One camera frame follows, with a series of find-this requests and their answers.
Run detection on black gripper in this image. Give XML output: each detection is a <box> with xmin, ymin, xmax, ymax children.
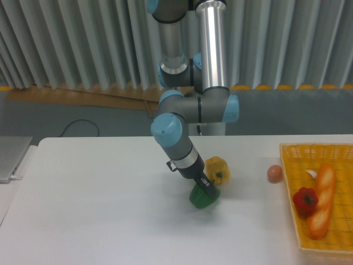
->
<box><xmin>166</xmin><ymin>157</ymin><xmax>217</xmax><ymax>199</ymax></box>

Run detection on green bell pepper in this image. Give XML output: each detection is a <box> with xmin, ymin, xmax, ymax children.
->
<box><xmin>189</xmin><ymin>184</ymin><xmax>221</xmax><ymax>209</ymax></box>

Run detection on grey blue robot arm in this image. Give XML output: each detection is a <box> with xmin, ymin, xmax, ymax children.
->
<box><xmin>147</xmin><ymin>1</ymin><xmax>239</xmax><ymax>199</ymax></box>

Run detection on yellow woven basket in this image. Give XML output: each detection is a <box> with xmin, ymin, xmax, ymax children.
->
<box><xmin>280</xmin><ymin>143</ymin><xmax>352</xmax><ymax>255</ymax></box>

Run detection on white tag in basket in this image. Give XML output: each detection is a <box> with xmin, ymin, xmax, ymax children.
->
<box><xmin>306</xmin><ymin>170</ymin><xmax>318</xmax><ymax>179</ymax></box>

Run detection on yellow bell pepper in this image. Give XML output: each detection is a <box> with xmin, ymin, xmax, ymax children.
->
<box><xmin>205</xmin><ymin>156</ymin><xmax>231</xmax><ymax>186</ymax></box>

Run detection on brown egg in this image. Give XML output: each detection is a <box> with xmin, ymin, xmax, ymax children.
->
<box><xmin>267</xmin><ymin>165</ymin><xmax>282</xmax><ymax>183</ymax></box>

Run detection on brown cardboard sheet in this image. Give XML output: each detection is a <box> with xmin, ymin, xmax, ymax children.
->
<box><xmin>6</xmin><ymin>84</ymin><xmax>166</xmax><ymax>116</ymax></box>

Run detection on red bell pepper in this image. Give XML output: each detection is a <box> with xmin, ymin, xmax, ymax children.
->
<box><xmin>292</xmin><ymin>187</ymin><xmax>319</xmax><ymax>218</ymax></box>

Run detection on baguette bread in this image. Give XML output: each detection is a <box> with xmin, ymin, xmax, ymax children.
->
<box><xmin>306</xmin><ymin>163</ymin><xmax>336</xmax><ymax>240</ymax></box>

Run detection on silver laptop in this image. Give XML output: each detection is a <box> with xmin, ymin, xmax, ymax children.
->
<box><xmin>1</xmin><ymin>136</ymin><xmax>32</xmax><ymax>184</ymax></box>

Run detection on black cable on floor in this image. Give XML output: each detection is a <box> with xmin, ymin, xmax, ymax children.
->
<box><xmin>60</xmin><ymin>119</ymin><xmax>100</xmax><ymax>137</ymax></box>

